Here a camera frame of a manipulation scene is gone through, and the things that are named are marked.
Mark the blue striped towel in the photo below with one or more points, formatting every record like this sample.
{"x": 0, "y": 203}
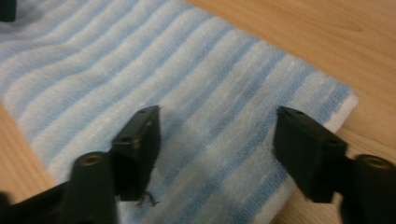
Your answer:
{"x": 155, "y": 62}

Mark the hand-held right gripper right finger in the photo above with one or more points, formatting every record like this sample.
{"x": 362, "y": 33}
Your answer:
{"x": 308, "y": 149}

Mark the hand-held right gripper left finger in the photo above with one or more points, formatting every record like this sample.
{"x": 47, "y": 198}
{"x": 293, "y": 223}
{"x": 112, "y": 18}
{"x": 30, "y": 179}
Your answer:
{"x": 138, "y": 149}

